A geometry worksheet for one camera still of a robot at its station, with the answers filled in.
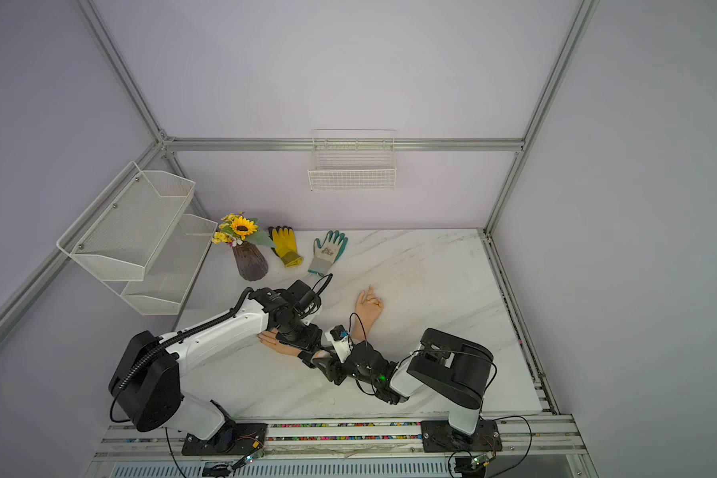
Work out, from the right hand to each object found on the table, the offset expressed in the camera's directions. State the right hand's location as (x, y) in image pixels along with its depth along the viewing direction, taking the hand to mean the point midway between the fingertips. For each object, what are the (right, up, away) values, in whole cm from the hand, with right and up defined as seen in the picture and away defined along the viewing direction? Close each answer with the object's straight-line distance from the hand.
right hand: (323, 357), depth 85 cm
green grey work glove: (-3, +29, +26) cm, 40 cm away
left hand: (-4, +3, -3) cm, 6 cm away
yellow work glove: (-19, +34, +27) cm, 47 cm away
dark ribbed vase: (-27, +27, +15) cm, 41 cm away
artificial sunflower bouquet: (-26, +37, +1) cm, 46 cm away
